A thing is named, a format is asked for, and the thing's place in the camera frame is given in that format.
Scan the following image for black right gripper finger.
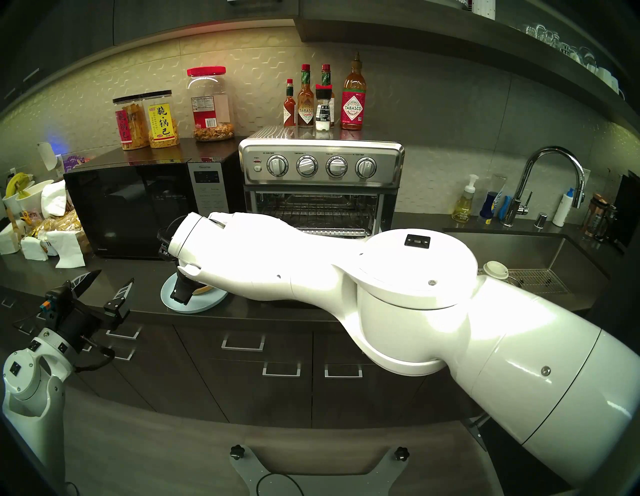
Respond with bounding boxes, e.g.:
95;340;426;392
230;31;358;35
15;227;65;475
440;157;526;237
170;272;202;307

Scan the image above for small red Tabasco bottle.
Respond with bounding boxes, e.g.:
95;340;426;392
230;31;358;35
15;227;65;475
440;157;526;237
283;78;297;127

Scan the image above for yellow label snack jar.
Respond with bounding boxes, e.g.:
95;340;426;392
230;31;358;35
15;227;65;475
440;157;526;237
143;90;180;149

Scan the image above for chrome gooseneck faucet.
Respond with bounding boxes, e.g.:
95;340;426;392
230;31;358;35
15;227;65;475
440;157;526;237
502;146;587;228

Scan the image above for white bowl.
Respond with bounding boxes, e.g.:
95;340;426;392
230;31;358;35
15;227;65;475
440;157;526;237
2;180;53;216

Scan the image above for red lid clear snack jar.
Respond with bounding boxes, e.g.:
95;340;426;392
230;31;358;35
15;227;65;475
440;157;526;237
186;66;235;143

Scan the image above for red label snack jar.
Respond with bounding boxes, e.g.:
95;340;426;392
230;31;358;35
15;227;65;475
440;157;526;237
112;95;150;151

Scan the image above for white paper napkin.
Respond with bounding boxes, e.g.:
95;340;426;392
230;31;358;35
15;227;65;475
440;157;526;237
46;230;87;269

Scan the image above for black base cable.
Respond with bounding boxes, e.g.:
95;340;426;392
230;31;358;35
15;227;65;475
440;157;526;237
256;472;305;496

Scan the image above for grey robot base bracket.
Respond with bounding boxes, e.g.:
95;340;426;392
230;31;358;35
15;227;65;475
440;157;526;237
230;445;411;496

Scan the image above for clear bag of bread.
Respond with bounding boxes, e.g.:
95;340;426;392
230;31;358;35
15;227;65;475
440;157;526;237
27;210;83;236

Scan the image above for large orange Tabasco bottle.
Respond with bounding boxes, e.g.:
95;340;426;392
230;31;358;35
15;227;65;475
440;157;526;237
341;52;367;131

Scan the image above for dark wood base cabinet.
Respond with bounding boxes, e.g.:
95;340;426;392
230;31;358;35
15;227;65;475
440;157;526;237
0;295;501;431

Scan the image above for stainless steel sink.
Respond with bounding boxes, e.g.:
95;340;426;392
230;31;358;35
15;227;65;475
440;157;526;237
442;227;612;311

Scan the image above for black silver microwave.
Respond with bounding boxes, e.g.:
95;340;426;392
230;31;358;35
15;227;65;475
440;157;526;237
63;139;249;262

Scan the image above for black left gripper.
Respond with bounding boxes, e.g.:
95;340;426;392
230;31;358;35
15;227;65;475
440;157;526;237
42;270;135;347

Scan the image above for brown sauce Tabasco bottle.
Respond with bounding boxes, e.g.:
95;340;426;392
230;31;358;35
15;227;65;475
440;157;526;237
297;64;315;128

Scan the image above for stainless steel toaster oven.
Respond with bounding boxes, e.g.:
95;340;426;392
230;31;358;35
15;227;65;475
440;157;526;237
238;125;406;238

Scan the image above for dark wall shelf unit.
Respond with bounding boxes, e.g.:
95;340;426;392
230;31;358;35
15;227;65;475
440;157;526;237
295;0;640;133

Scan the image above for yellow bananas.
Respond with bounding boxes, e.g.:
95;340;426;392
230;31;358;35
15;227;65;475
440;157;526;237
5;172;32;198

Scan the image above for yellow liquid soap dispenser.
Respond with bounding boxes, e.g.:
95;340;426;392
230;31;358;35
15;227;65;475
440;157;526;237
452;173;479;221

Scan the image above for green neck sauce bottle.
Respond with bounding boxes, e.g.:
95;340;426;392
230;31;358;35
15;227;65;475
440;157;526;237
321;64;336;127

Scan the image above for white bottle blue cap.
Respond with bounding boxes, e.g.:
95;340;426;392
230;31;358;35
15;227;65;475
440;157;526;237
552;187;575;227

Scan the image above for blue dish soap bottle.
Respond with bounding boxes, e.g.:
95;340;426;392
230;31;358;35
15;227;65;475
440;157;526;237
479;189;501;224

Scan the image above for white container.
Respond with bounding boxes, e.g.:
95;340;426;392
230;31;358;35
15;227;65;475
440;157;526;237
20;236;49;262

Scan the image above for white paper bag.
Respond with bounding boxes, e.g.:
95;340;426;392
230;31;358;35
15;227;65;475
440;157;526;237
40;180;68;218

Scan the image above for black countertop appliance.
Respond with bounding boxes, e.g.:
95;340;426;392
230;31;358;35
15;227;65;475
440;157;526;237
612;170;640;248

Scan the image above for white box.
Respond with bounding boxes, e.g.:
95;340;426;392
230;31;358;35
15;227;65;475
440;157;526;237
0;222;21;256

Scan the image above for light blue plate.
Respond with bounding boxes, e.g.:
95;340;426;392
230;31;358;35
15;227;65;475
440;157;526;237
160;272;229;315

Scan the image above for metal sink grid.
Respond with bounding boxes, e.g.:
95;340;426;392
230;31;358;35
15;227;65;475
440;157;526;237
480;269;571;296

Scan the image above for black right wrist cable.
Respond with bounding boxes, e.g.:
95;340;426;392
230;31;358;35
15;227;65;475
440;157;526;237
156;226;176;262

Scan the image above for glass french press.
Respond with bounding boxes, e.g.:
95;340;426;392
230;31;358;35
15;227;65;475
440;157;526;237
582;193;617;240

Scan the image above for glass oven door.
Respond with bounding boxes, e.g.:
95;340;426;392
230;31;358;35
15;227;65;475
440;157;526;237
250;295;346;310

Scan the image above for grey wall cabinet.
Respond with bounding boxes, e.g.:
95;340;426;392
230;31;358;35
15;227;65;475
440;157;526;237
0;0;301;108

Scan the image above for wire oven rack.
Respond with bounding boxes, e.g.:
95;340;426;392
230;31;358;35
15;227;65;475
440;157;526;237
260;192;376;237

